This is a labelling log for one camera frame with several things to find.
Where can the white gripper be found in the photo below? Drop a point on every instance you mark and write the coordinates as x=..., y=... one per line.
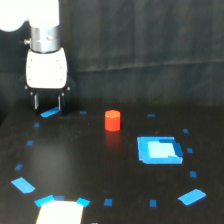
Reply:
x=46, y=71

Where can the red cylinder block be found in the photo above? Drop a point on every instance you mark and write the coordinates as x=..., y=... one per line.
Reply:
x=112, y=120

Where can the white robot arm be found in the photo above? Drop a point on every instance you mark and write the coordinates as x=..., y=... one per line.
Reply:
x=44, y=20

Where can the long blue tape top-left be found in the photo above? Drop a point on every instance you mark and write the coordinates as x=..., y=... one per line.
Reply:
x=50, y=112

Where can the small blue tape left middle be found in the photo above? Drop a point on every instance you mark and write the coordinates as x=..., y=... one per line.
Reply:
x=29, y=143

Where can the small blue tape left lower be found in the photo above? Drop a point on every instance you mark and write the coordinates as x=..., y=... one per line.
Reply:
x=18, y=167

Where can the black backdrop curtain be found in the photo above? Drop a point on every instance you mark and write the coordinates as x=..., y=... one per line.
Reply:
x=156, y=51

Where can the large blue tape left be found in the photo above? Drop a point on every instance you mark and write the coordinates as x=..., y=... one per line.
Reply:
x=24, y=186

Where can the large blue tape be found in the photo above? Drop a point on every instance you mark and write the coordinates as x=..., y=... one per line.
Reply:
x=24, y=186
x=192, y=197

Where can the blue tape by paper left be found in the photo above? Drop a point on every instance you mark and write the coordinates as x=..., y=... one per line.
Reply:
x=44, y=200

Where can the blue tape by paper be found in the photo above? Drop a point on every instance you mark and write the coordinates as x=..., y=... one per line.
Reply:
x=44, y=200
x=83, y=202

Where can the blue tape by paper right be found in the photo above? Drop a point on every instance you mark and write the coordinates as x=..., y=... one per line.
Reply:
x=83, y=202

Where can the blue tape square target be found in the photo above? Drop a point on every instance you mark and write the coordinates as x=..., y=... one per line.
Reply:
x=159, y=150

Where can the white paper sheet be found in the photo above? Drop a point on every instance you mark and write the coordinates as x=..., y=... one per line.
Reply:
x=60, y=212

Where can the small blue tape bottom centre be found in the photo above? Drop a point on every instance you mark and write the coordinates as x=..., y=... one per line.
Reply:
x=108, y=202

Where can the small blue tape bottom right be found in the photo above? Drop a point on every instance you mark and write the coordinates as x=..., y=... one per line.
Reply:
x=153, y=203

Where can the small blue tape right middle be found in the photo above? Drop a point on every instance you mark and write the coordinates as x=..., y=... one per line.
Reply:
x=190, y=150

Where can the small blue tape right lower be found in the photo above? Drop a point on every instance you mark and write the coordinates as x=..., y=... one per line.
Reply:
x=193, y=174

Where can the large blue tape right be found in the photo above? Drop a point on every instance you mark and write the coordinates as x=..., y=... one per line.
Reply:
x=192, y=197

